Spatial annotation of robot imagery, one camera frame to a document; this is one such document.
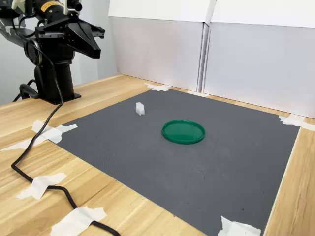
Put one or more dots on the small camera box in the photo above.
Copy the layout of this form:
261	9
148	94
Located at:
73	5

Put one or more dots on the white partition panel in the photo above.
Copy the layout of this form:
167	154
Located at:
160	49
258	61

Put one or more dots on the round green lid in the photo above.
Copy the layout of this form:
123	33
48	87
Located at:
183	131

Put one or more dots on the small white plastic terminal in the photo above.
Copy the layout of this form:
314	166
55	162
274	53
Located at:
139	108

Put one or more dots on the white masking tape piece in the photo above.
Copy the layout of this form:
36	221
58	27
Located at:
40	185
197	93
157	87
76	220
291	121
236	227
53	134

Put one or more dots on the dark grey mat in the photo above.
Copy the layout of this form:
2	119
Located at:
172	172

